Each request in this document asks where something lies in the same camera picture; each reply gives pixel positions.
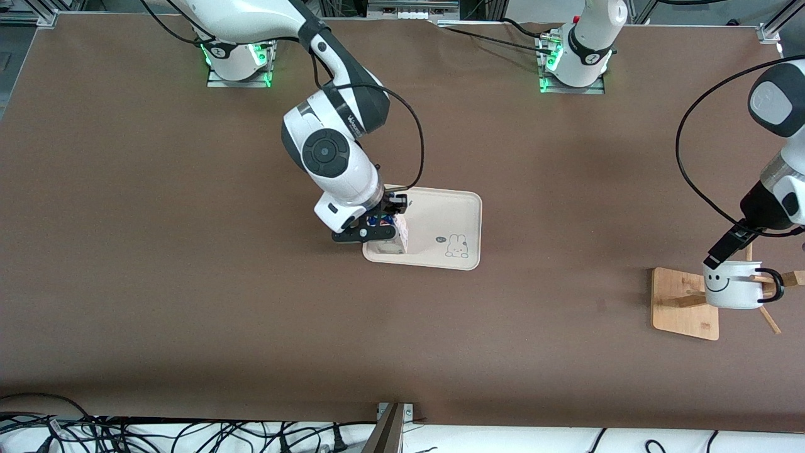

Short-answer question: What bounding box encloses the aluminium frame corner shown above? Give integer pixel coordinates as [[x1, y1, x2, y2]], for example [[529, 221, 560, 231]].
[[0, 0, 60, 29], [757, 0, 805, 43]]

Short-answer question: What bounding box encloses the white smiley mug black handle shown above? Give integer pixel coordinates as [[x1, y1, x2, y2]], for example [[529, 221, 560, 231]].
[[702, 260, 786, 310]]

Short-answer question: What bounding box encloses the aluminium profile post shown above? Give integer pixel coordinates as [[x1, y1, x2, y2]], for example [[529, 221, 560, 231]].
[[360, 401, 414, 453]]

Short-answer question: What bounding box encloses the cream tray with rabbit print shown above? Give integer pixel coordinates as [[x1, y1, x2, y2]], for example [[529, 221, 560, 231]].
[[362, 186, 483, 271]]

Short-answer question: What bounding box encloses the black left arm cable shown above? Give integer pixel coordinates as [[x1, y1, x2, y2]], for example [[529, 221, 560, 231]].
[[675, 55, 805, 238]]

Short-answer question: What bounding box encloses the black cable tangle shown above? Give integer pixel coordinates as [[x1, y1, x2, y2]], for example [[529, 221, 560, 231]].
[[0, 412, 378, 453]]

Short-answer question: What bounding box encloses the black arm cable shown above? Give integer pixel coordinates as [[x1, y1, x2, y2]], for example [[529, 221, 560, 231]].
[[675, 55, 805, 238], [311, 63, 426, 193]]

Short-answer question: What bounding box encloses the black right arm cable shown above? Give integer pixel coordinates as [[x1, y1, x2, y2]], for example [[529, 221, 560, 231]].
[[311, 63, 426, 193]]

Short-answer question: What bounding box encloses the wooden mug stand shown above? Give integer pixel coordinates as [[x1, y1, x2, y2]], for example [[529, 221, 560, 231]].
[[651, 244, 805, 342]]

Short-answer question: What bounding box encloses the black table cable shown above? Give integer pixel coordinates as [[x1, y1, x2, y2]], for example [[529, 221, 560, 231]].
[[434, 18, 557, 54]]

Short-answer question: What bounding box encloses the blue milk carton green cap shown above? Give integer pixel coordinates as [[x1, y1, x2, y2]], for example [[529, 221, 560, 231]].
[[365, 214, 410, 256]]

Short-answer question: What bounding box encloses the black looped cable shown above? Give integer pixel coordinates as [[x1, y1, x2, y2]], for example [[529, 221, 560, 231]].
[[0, 392, 96, 421]]

